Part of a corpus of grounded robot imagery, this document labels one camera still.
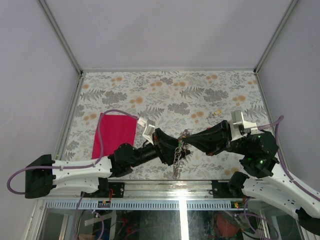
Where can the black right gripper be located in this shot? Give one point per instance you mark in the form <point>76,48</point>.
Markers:
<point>213,140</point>

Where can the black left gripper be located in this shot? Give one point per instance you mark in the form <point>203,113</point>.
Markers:
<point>166,152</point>

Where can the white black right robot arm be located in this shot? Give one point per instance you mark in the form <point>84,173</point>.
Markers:
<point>265,177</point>

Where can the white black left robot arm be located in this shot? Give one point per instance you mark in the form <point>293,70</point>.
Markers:
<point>45,176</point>

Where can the yellow tag key set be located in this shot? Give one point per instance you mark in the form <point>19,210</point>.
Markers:
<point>217,112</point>

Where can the floral tablecloth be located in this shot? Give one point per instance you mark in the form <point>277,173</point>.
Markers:
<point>175,100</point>

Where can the pink folded cloth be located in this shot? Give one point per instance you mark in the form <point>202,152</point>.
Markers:
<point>115,130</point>

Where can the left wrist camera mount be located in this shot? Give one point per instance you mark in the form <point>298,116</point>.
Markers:
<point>149,128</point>

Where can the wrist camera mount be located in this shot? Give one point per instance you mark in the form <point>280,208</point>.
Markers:
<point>240,128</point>
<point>149,128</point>

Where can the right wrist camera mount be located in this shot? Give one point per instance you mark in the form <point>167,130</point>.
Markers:
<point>240,128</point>

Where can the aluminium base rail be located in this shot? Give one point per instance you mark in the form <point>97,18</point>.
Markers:
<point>140,189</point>

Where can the aluminium frame posts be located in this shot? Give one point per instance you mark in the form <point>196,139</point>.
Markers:
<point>130,35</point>

